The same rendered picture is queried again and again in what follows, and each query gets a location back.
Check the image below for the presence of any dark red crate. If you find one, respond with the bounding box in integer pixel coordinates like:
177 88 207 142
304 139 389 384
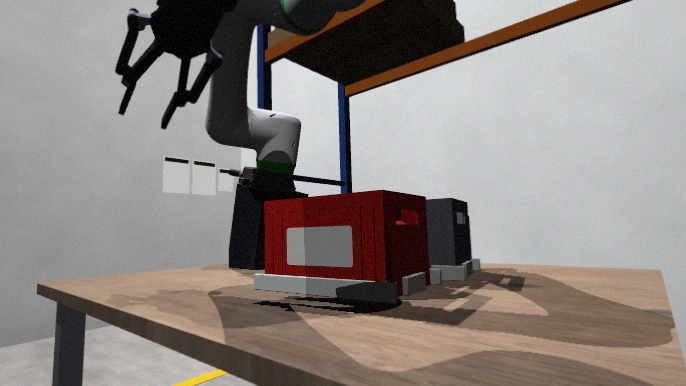
265 190 430 297

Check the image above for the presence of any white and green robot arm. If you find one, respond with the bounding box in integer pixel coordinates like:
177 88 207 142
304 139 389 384
196 0 366 193

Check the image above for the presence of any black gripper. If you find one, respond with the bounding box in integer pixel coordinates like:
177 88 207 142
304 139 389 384
115 0 225 129

